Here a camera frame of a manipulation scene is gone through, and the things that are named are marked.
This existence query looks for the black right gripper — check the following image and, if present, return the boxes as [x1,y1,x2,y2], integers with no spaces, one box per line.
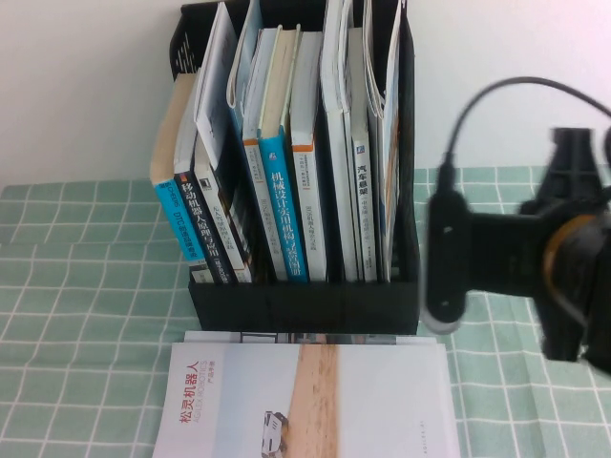
[470,126,611,363]

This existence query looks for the white brochure tan stripe cover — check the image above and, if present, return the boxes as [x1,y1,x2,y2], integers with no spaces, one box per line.
[151,341,463,458]

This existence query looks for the grey spine car suspension book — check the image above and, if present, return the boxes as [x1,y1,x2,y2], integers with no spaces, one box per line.
[347,27,379,281]

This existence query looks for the tall white paperback book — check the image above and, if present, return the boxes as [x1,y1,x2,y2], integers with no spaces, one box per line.
[320,0,363,282]

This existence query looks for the thick white orange-band book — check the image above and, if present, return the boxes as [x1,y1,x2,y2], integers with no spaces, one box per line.
[289,31,329,282]

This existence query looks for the black plastic book holder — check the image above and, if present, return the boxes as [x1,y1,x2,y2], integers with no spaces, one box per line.
[167,0,425,335]

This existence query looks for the blue spine mechanical design book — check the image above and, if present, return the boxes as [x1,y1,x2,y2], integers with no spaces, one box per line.
[257,23,311,284]

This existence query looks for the thin white orange-band book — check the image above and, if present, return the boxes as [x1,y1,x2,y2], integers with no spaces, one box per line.
[241,27,289,282]

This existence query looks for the white spine black cover book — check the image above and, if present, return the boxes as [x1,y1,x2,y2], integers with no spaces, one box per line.
[193,128,262,285]

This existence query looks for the black spine robotics book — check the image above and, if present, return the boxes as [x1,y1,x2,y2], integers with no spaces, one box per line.
[174,78,240,285]

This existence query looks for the blue spine book tan pages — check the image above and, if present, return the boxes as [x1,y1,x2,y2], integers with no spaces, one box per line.
[149,71,207,262]

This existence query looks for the white brochure office photo cover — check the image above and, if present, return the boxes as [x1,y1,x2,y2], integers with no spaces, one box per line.
[182,330,439,345]

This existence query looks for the light blue thin brochure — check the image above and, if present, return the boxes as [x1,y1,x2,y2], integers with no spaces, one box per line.
[226,0,266,144]

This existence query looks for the thin white booklet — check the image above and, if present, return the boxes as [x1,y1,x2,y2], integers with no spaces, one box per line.
[194,2,240,171]

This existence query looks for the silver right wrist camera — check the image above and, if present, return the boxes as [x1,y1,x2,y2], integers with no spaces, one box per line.
[419,193,472,335]

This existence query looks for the black camera cable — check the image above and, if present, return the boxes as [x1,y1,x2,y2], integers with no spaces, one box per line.
[436,78,611,197]

